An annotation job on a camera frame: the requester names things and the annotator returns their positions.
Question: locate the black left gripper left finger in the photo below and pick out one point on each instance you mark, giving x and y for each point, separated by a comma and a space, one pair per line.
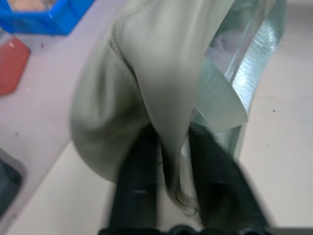
138, 186

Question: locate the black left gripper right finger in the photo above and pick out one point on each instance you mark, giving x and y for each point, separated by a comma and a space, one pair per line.
220, 176

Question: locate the grey-green cloth garment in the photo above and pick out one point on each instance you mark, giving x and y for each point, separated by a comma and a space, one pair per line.
156, 73

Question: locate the grey tray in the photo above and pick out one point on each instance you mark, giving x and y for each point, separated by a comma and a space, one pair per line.
8, 186

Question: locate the red plastic bin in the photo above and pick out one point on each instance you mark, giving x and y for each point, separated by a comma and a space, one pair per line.
11, 66

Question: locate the blue plastic bin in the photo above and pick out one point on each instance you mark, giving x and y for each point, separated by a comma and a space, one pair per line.
41, 16

